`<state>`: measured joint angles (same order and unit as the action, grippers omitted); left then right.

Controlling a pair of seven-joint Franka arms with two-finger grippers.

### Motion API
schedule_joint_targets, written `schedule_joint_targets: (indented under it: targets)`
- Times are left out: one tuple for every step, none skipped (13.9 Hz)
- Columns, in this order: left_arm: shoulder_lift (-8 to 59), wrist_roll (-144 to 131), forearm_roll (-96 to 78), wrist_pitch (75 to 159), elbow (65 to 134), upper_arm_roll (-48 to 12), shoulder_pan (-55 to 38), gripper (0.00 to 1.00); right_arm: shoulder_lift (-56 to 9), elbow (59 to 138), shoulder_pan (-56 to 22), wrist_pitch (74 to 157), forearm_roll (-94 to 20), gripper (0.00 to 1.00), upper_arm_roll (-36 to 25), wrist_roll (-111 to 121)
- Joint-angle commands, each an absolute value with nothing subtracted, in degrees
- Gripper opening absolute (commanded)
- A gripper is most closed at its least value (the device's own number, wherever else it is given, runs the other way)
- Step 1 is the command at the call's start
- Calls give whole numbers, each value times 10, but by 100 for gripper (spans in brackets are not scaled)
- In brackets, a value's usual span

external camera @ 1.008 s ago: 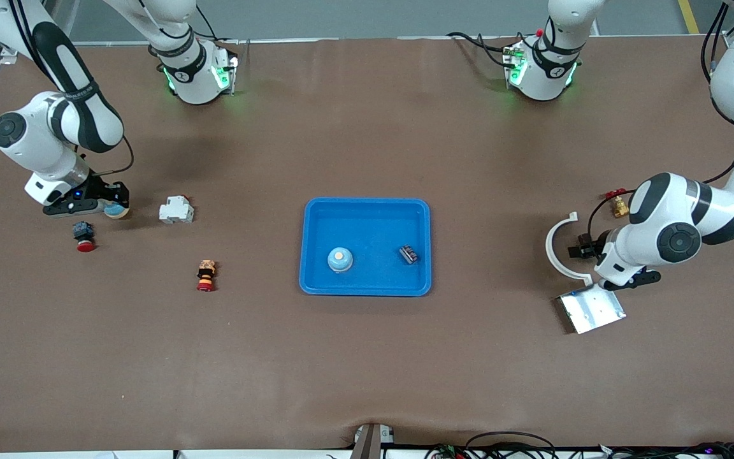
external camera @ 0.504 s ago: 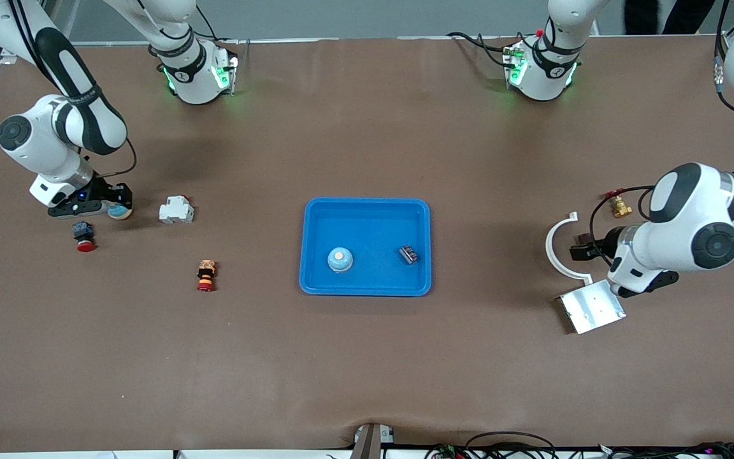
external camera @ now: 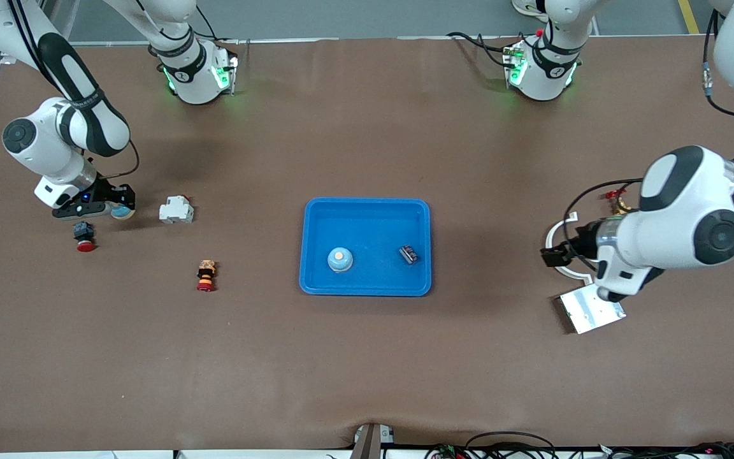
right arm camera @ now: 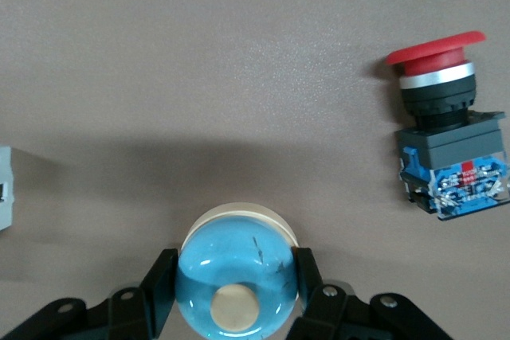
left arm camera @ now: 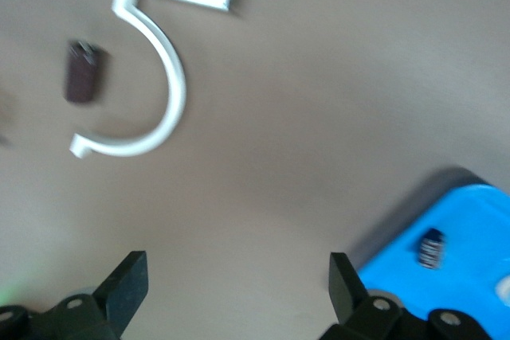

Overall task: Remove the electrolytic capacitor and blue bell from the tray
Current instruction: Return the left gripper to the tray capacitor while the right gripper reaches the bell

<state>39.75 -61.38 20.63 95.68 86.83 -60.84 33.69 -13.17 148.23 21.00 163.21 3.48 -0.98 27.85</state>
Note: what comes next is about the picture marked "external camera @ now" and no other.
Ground square aluminium plate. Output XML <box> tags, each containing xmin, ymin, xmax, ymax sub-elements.
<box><xmin>558</xmin><ymin>284</ymin><xmax>627</xmax><ymax>335</ymax></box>

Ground red button black block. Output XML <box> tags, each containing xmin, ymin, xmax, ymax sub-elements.
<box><xmin>72</xmin><ymin>221</ymin><xmax>96</xmax><ymax>253</ymax></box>

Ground white circuit breaker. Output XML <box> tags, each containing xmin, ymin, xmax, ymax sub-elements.
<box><xmin>159</xmin><ymin>195</ymin><xmax>195</xmax><ymax>224</ymax></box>

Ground orange red stacked push button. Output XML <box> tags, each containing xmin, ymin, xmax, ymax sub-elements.
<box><xmin>196</xmin><ymin>259</ymin><xmax>218</xmax><ymax>293</ymax></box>

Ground blue plastic tray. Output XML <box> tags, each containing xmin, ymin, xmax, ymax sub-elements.
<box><xmin>298</xmin><ymin>197</ymin><xmax>433</xmax><ymax>297</ymax></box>

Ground white curved plastic bracket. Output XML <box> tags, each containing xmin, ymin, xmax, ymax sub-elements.
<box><xmin>545</xmin><ymin>212</ymin><xmax>595</xmax><ymax>285</ymax></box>

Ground brass valve red handle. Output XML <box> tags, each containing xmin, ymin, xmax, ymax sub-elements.
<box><xmin>604</xmin><ymin>188</ymin><xmax>633</xmax><ymax>215</ymax></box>

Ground aluminium frame profile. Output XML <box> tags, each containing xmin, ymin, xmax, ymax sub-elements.
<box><xmin>0</xmin><ymin>0</ymin><xmax>78</xmax><ymax>64</ymax></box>

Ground black right arm base cable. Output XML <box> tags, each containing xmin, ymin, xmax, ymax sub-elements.
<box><xmin>195</xmin><ymin>6</ymin><xmax>243</xmax><ymax>45</ymax></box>

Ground tangled black cable bundle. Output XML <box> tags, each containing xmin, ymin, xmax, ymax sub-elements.
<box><xmin>596</xmin><ymin>441</ymin><xmax>734</xmax><ymax>459</ymax></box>

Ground black left arm base cables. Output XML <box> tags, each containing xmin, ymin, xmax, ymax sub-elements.
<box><xmin>447</xmin><ymin>31</ymin><xmax>517</xmax><ymax>69</ymax></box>

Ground looped black cable bundle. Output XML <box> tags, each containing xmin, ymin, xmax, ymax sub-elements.
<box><xmin>424</xmin><ymin>432</ymin><xmax>559</xmax><ymax>459</ymax></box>

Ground metal table edge bracket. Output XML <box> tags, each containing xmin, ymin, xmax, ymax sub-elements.
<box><xmin>352</xmin><ymin>423</ymin><xmax>397</xmax><ymax>459</ymax></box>

